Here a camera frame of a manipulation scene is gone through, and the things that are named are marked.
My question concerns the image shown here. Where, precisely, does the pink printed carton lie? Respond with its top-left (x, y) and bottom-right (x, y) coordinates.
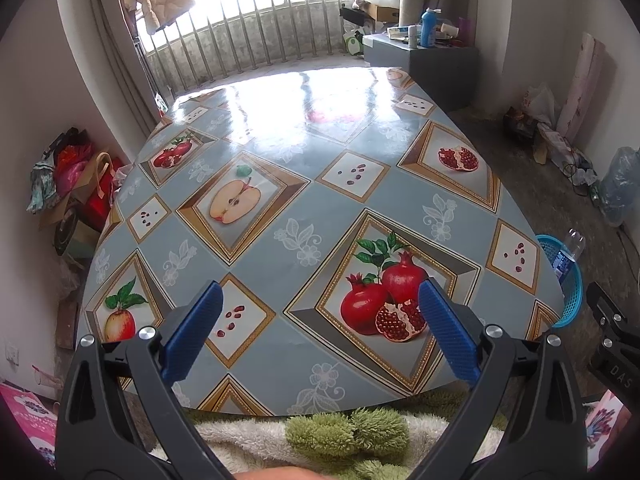
top-left (0, 382), bottom-right (58, 466)
top-left (585, 390), bottom-right (633, 456)

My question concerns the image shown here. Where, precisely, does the balcony railing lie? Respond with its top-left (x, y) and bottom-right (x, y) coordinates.
top-left (134, 0), bottom-right (401, 92)

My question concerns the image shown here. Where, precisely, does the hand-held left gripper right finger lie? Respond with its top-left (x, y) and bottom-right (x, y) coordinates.
top-left (407, 277), bottom-right (588, 480)

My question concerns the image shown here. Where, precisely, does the blue plastic basket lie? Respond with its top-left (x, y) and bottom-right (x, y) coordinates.
top-left (535, 234), bottom-right (584, 329)

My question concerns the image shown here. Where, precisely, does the teal patterned cloth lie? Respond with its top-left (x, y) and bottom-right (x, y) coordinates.
top-left (27, 157), bottom-right (63, 215)

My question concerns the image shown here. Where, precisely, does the grey curtain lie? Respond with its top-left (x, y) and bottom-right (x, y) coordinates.
top-left (82, 0), bottom-right (161, 136)

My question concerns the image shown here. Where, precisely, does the blue label plastic bottle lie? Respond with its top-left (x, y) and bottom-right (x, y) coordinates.
top-left (551, 229), bottom-right (587, 283)

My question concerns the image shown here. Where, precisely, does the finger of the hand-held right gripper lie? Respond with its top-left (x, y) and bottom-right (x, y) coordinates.
top-left (585, 282), bottom-right (640, 402)

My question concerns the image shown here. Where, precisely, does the fruit print tablecloth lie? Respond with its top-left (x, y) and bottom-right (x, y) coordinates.
top-left (80, 66), bottom-right (561, 417)

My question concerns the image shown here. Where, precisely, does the pink floral roll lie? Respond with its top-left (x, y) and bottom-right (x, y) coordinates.
top-left (556, 31), bottom-right (607, 142)

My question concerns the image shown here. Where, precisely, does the white plastic bag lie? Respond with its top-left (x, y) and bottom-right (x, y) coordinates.
top-left (522, 84), bottom-right (560, 128)

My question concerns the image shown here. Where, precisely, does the red shopping bag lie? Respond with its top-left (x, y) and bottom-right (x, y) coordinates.
top-left (85, 152), bottom-right (126, 231)

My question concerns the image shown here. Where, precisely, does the grey cabinet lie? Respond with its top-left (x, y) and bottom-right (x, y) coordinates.
top-left (362, 34), bottom-right (479, 112)

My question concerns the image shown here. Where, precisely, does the green white fuzzy garment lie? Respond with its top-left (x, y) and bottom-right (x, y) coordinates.
top-left (149, 389), bottom-right (507, 480)

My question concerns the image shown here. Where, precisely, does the large clear water jug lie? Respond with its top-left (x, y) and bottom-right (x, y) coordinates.
top-left (598, 146), bottom-right (640, 227)

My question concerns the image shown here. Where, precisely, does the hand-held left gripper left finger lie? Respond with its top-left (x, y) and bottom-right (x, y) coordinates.
top-left (55, 280), bottom-right (236, 480)

